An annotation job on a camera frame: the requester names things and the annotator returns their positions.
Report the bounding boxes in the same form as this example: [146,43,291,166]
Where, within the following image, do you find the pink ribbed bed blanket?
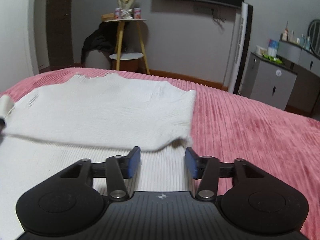
[1,68,319,239]

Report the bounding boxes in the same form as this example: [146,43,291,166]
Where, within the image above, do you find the green item on cabinet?
[262,54,283,64]

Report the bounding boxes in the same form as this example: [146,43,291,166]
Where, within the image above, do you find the left pink can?
[114,8,123,20]

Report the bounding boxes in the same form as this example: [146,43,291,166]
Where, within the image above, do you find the white knit sweater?
[0,73,198,193]

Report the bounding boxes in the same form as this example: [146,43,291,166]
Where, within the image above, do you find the blue white tissue pack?
[267,39,279,57]

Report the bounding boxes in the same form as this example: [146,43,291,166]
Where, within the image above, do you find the white round laundry bin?
[85,50,112,69]

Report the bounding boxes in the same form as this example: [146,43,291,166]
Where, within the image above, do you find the right pink can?
[133,8,142,19]

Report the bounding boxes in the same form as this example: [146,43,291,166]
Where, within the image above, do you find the round yellow-legged side table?
[102,17,150,75]

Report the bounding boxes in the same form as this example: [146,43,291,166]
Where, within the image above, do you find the small wooden box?
[101,13,115,22]

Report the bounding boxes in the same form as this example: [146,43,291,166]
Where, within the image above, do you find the black clothes pile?
[81,22,118,64]

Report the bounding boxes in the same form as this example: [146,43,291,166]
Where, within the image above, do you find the dark wooden door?
[46,0,74,70]

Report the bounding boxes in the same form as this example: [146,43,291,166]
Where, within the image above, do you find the white tower fan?
[228,2,253,94]

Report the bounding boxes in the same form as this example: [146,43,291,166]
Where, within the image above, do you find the grey drawer cabinet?
[240,53,297,110]

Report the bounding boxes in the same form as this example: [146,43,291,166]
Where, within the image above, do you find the pink can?
[114,8,123,20]
[133,8,142,19]

